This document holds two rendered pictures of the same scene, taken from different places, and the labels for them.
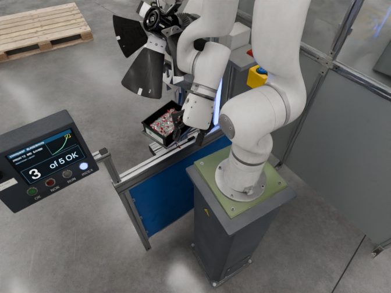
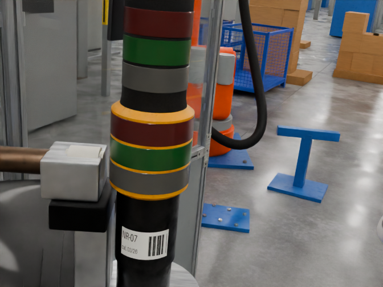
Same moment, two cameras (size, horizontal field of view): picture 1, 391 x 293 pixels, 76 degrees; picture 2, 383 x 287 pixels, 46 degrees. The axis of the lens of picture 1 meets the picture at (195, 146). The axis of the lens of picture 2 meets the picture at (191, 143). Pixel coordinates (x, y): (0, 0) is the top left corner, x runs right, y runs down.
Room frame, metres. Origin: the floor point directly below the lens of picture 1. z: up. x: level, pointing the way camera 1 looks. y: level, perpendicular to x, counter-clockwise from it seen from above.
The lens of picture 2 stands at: (1.21, 0.32, 1.62)
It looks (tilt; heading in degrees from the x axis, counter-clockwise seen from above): 20 degrees down; 248
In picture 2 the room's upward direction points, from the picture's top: 5 degrees clockwise
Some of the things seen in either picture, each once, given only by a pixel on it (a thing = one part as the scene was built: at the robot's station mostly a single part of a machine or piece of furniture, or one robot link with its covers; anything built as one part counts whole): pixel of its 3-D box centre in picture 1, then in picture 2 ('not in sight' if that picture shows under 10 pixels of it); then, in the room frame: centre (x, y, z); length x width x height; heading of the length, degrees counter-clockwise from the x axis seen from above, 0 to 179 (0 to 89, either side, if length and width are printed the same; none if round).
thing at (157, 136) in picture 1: (169, 122); not in sight; (0.89, 0.13, 0.85); 0.22 x 0.17 x 0.07; 140
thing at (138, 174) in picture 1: (200, 140); not in sight; (0.80, -0.02, 0.82); 0.90 x 0.04 x 0.08; 126
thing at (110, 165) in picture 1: (110, 167); not in sight; (0.54, 0.32, 0.96); 0.03 x 0.03 x 0.20; 36
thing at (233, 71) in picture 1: (228, 100); not in sight; (1.56, -0.27, 0.42); 0.04 x 0.04 x 0.83; 36
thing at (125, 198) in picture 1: (137, 224); not in sight; (0.54, 0.32, 0.39); 0.04 x 0.04 x 0.78; 36
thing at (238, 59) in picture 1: (235, 51); not in sight; (1.56, -0.27, 0.85); 0.36 x 0.24 x 0.03; 36
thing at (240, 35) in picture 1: (233, 35); not in sight; (1.64, -0.25, 0.92); 0.17 x 0.16 x 0.11; 126
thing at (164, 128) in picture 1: (169, 124); not in sight; (0.89, 0.13, 0.84); 0.19 x 0.14 x 0.05; 140
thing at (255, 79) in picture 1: (266, 77); not in sight; (1.03, -0.34, 1.02); 0.16 x 0.10 x 0.11; 126
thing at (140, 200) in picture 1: (199, 179); not in sight; (0.80, -0.02, 0.45); 0.82 x 0.02 x 0.66; 126
